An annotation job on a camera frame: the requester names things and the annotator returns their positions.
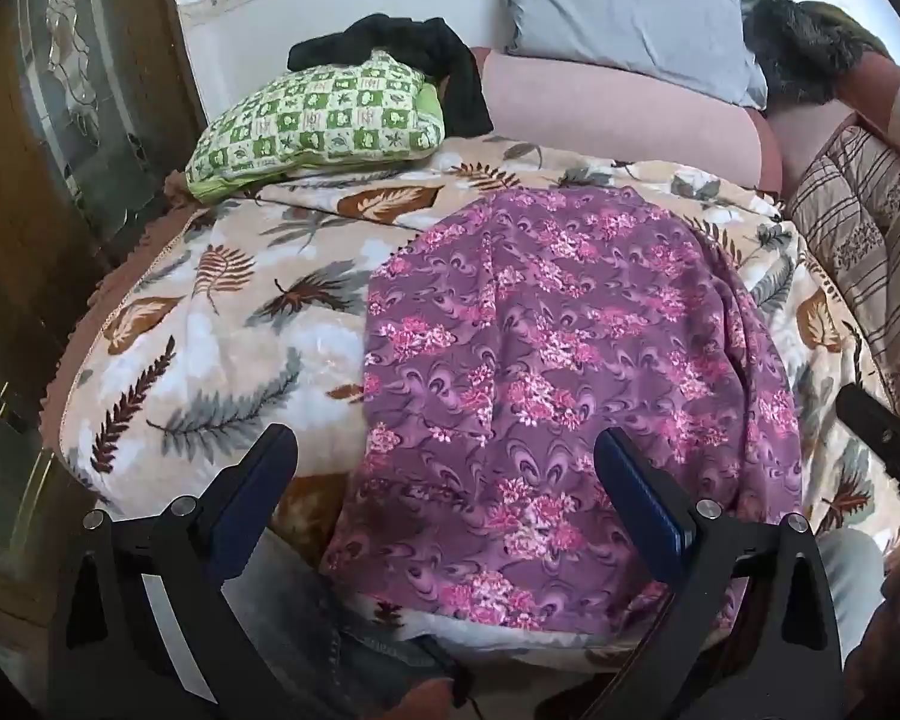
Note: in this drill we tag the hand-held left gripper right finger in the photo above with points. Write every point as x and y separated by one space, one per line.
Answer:
645 499

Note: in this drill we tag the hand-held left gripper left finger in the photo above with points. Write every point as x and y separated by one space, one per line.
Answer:
251 491

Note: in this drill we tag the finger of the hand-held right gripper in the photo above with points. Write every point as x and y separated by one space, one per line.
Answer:
889 439

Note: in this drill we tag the purple floral garment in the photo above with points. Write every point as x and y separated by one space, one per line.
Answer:
540 360

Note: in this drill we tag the leaf print blanket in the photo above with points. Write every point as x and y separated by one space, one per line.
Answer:
217 345

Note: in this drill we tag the person's leg in jeans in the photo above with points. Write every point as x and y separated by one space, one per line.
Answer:
345 637
851 585

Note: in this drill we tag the brown striped quilted cushion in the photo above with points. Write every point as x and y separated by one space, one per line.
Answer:
870 240

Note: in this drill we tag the brown fringed bedcover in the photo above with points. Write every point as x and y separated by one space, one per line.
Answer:
112 255

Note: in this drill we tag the pink sofa armrest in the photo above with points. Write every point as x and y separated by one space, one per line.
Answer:
896 105

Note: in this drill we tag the green checkered pillow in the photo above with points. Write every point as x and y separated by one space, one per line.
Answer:
322 120

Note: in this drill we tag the pink sofa back cushion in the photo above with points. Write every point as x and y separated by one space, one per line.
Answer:
607 120

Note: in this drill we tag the dark furry cushion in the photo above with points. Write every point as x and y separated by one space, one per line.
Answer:
802 45

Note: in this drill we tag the wooden door with glass panel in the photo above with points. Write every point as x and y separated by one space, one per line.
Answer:
60 127

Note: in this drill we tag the black cloth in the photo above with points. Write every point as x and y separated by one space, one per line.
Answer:
450 60

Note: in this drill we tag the white sofa backrest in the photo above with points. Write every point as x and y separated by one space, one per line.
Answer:
270 7

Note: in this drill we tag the grey pillow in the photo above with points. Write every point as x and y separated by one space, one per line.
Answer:
630 7

